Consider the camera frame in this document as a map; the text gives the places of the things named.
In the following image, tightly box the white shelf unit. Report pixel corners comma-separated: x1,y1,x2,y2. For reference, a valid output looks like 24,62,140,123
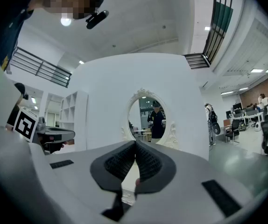
59,91,88,149

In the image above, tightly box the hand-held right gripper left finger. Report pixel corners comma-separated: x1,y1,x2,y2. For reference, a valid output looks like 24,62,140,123
90,140,137,192

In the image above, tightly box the oval white framed mirror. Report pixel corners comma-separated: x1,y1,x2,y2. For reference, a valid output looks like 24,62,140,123
120,87,179,150

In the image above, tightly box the head-mounted black camera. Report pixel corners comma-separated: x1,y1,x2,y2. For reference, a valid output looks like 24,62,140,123
85,9,110,30

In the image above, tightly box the black window grid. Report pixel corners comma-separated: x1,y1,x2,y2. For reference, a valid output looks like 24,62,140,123
183,0,236,70

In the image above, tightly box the person's black shirt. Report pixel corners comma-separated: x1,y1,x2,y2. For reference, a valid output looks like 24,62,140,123
0,0,40,72

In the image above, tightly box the white office desk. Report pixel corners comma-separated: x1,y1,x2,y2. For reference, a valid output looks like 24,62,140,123
226,103,265,126

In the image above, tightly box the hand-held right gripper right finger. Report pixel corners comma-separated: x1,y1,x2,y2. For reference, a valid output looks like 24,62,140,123
135,140,177,194

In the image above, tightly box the black mezzanine railing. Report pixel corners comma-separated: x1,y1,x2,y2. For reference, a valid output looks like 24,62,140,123
9,47,72,88

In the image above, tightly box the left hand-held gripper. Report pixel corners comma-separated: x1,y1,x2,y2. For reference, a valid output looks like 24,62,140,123
12,106,76,155

